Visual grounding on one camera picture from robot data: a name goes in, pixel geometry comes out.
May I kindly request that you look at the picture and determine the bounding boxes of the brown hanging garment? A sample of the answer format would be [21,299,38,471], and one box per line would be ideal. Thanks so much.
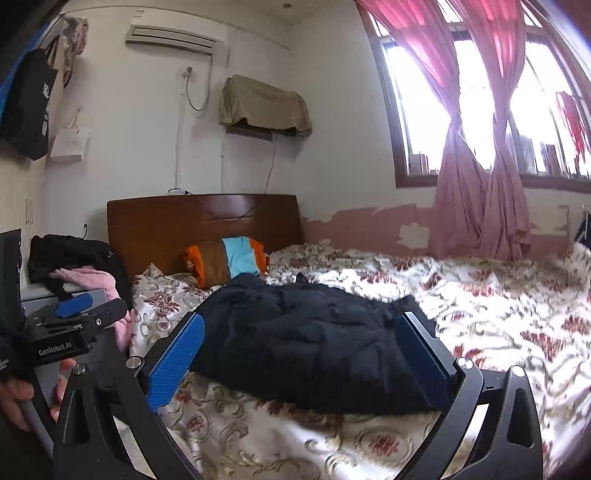
[47,15,89,89]

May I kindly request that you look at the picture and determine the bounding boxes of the white air conditioner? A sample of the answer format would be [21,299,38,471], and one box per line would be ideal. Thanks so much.
[125,23,217,57]

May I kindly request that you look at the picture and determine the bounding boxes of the thin black cable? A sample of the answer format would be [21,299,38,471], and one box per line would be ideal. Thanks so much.
[264,133,279,195]

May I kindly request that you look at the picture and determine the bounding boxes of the navy padded jacket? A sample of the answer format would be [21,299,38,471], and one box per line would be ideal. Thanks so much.
[188,272,452,415]

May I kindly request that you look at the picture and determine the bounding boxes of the white paper bag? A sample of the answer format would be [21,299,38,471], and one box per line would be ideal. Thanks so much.
[49,108,90,163]

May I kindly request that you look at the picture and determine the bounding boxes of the orange blue brown pillow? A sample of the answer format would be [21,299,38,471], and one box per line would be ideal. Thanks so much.
[184,236,270,290]

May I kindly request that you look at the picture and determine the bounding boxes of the air conditioner power cable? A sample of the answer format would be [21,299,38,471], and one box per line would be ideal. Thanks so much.
[175,66,212,195]

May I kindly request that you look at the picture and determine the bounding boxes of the red hanging clothes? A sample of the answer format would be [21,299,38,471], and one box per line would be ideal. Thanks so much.
[555,90,586,160]

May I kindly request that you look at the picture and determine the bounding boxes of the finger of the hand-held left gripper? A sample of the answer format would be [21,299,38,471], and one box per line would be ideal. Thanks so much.
[90,298,129,334]
[54,292,96,320]

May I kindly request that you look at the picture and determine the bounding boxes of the pink fleece cloth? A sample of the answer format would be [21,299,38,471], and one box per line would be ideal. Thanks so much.
[48,267,140,350]

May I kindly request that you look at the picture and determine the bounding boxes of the wooden headboard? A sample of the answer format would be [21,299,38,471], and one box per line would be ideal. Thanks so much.
[107,194,305,282]

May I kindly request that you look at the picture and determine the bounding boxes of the pink curtain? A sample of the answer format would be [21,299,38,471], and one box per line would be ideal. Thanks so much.
[455,0,533,262]
[356,0,491,260]

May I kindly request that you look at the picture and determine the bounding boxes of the brown framed window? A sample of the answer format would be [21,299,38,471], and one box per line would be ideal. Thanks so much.
[358,0,591,193]

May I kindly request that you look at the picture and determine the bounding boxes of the person's left hand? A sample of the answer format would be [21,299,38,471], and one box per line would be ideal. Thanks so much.
[0,357,78,433]

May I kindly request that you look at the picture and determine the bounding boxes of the floral bed blanket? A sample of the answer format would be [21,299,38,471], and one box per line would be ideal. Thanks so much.
[129,241,591,480]

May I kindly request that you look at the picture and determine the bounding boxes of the black tote bag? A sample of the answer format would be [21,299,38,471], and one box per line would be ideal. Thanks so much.
[0,47,59,162]

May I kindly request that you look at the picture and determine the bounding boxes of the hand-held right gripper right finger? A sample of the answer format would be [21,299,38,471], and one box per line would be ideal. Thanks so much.
[394,311,544,480]

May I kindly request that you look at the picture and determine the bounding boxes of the black clothes heap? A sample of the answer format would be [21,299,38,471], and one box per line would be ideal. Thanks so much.
[28,234,133,319]

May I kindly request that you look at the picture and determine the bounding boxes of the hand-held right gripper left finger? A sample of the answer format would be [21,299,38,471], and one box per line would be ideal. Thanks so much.
[52,312,206,480]

